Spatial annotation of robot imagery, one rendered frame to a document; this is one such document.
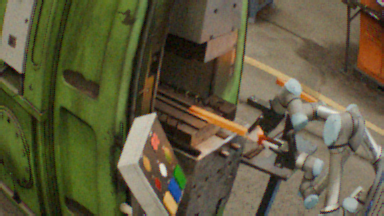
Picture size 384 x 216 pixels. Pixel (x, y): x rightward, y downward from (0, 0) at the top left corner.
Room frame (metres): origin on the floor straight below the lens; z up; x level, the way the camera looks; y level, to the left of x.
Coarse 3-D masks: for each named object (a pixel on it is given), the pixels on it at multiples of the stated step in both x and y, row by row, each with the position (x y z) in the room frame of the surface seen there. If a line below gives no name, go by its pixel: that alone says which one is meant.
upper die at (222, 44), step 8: (232, 32) 2.99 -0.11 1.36; (168, 40) 2.92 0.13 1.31; (176, 40) 2.90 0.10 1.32; (184, 40) 2.88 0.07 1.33; (208, 40) 2.84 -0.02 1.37; (216, 40) 2.89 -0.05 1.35; (224, 40) 2.94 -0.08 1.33; (232, 40) 3.00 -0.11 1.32; (168, 48) 2.91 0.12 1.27; (176, 48) 2.89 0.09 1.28; (184, 48) 2.88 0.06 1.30; (192, 48) 2.86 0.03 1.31; (200, 48) 2.85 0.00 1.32; (208, 48) 2.85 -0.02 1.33; (216, 48) 2.90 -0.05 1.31; (224, 48) 2.95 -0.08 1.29; (232, 48) 3.00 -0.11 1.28; (192, 56) 2.86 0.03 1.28; (200, 56) 2.84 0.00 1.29; (208, 56) 2.85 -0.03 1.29; (216, 56) 2.91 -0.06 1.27
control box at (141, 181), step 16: (144, 128) 2.46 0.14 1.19; (160, 128) 2.54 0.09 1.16; (128, 144) 2.37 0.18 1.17; (144, 144) 2.35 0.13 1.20; (160, 144) 2.48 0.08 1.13; (128, 160) 2.25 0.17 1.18; (160, 160) 2.41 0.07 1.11; (176, 160) 2.54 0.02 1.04; (128, 176) 2.22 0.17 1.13; (144, 176) 2.22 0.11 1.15; (160, 176) 2.34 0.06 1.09; (144, 192) 2.22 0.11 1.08; (160, 192) 2.27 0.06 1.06; (144, 208) 2.22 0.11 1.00; (160, 208) 2.21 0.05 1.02; (176, 208) 2.32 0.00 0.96
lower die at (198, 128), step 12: (156, 96) 3.04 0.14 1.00; (180, 96) 3.08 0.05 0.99; (156, 108) 2.97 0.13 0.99; (168, 108) 2.98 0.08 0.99; (180, 108) 2.98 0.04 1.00; (204, 108) 3.02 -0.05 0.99; (168, 120) 2.91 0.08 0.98; (192, 120) 2.92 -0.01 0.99; (204, 120) 2.93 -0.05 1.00; (168, 132) 2.88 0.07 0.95; (180, 132) 2.86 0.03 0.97; (192, 132) 2.85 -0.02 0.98; (204, 132) 2.91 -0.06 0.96; (192, 144) 2.85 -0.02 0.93
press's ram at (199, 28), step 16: (176, 0) 2.86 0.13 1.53; (192, 0) 2.82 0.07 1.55; (208, 0) 2.80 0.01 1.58; (224, 0) 2.90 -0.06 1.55; (240, 0) 3.03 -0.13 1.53; (176, 16) 2.85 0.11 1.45; (192, 16) 2.82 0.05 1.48; (208, 16) 2.81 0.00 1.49; (224, 16) 2.92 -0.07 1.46; (240, 16) 3.04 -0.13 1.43; (176, 32) 2.84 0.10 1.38; (192, 32) 2.81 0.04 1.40; (208, 32) 2.83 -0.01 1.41; (224, 32) 2.93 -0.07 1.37
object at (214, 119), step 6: (192, 108) 2.97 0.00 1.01; (198, 108) 2.98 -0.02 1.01; (198, 114) 2.95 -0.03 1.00; (204, 114) 2.94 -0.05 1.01; (210, 114) 2.95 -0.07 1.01; (210, 120) 2.93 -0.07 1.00; (216, 120) 2.91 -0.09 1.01; (222, 120) 2.91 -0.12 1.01; (222, 126) 2.90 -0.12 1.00; (228, 126) 2.89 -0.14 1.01; (234, 126) 2.88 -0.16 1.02; (240, 126) 2.88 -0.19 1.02; (234, 132) 2.87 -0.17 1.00; (240, 132) 2.86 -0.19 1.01; (258, 138) 2.81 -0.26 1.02; (264, 138) 2.80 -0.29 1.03; (270, 138) 2.81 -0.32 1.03; (258, 144) 2.80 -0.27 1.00; (276, 144) 2.77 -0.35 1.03
